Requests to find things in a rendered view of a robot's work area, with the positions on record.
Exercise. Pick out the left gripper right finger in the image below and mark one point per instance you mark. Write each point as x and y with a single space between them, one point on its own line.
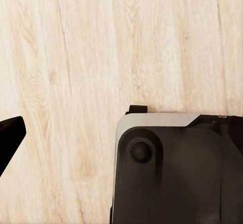
235 132

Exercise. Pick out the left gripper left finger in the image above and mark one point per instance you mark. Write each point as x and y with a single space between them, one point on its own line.
12 133

